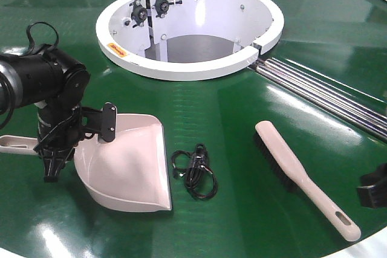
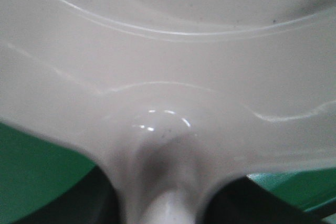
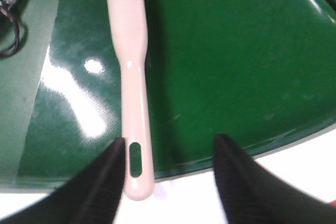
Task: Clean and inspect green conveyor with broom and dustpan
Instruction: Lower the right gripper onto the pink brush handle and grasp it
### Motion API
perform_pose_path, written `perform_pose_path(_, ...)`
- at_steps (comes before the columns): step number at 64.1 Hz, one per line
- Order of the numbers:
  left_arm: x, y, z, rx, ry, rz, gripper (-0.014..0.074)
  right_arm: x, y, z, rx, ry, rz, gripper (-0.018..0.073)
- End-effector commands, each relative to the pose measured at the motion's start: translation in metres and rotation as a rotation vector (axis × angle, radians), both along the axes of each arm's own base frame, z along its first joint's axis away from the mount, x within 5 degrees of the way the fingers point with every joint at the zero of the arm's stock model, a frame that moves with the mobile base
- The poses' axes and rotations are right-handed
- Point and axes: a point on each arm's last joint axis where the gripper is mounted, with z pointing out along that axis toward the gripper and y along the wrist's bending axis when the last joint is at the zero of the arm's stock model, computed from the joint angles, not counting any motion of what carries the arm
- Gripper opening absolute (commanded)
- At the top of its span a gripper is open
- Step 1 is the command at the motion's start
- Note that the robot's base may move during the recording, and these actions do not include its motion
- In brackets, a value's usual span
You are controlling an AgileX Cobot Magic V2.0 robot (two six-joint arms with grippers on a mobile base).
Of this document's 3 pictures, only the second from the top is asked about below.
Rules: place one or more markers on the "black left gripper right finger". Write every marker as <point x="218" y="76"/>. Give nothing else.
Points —
<point x="243" y="201"/>

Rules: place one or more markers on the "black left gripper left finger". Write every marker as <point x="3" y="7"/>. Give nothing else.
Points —
<point x="91" y="200"/>

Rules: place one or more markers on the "beige plastic dustpan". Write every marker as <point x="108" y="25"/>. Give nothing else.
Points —
<point x="174" y="99"/>

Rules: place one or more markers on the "green circular conveyor belt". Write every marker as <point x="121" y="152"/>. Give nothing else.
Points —
<point x="31" y="161"/>

